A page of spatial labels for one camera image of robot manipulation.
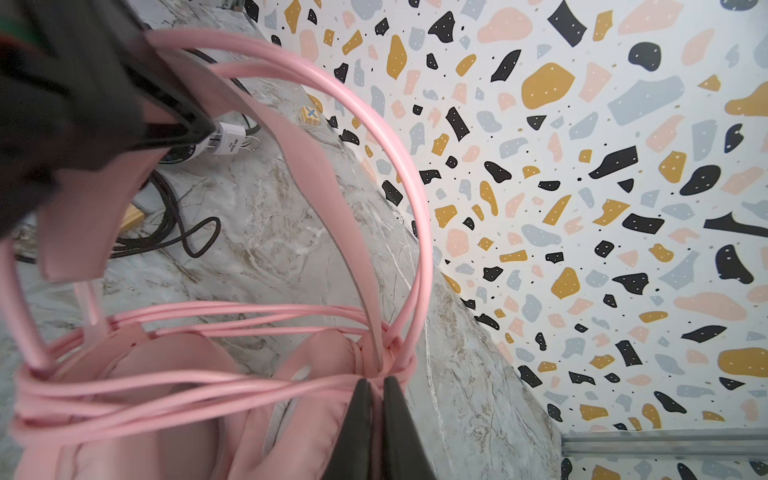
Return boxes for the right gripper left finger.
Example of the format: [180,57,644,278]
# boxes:
[323,379,372,480]

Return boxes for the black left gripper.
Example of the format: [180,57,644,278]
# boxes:
[1,1,214,235]

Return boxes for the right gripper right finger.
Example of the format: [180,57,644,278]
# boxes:
[382,376,435,480]

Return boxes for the white black headphones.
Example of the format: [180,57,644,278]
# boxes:
[159,113,261,165]

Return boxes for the black headphone cable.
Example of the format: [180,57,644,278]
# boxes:
[14,170,222,265]

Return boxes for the pink headphone cable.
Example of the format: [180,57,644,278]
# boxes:
[10,299,418,448]

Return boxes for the small wooden block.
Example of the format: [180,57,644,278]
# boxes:
[119,204,145,233]

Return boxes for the wooden tile blue cross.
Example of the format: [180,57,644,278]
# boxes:
[300,106,323,126]

